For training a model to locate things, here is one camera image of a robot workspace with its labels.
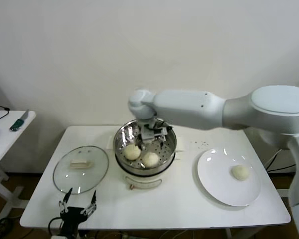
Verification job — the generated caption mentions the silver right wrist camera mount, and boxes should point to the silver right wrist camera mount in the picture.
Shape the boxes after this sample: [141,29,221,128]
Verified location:
[141,128,155,144]

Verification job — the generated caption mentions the stainless steel steamer basket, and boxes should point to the stainless steel steamer basket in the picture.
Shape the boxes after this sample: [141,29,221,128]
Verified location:
[113,119,177,174]

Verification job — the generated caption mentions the green handled knife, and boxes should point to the green handled knife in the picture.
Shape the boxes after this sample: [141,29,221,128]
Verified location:
[10,109,30,132]

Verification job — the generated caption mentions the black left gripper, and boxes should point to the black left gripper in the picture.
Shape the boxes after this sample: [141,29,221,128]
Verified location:
[58,188,98,238]

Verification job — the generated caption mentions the white round plate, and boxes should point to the white round plate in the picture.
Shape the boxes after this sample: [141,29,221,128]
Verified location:
[196,148,262,207]

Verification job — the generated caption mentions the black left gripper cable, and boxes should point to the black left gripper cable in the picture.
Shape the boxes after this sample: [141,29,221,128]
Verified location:
[48,217,65,236]

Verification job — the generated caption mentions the glass lid with beige handle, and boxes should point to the glass lid with beige handle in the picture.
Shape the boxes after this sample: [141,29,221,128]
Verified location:
[53,145,110,195]

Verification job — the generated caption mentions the black wall cable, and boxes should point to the black wall cable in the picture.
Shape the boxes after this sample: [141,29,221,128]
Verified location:
[266,149,296,174]

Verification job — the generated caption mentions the white steamed baozi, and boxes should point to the white steamed baozi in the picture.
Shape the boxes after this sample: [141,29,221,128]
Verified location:
[141,152,159,167]
[124,145,142,160]
[230,165,250,180]

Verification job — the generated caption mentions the thin black cable loop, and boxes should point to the thin black cable loop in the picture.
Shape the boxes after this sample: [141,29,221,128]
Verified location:
[0,106,11,121]

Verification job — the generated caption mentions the white electric cooker base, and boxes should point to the white electric cooker base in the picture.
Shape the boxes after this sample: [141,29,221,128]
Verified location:
[106,135,185,191]

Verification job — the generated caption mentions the white side table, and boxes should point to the white side table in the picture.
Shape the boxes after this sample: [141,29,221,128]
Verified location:
[0,110,37,217]

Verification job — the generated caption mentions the black floor cables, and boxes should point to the black floor cables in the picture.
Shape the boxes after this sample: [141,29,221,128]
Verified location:
[0,216,15,239]

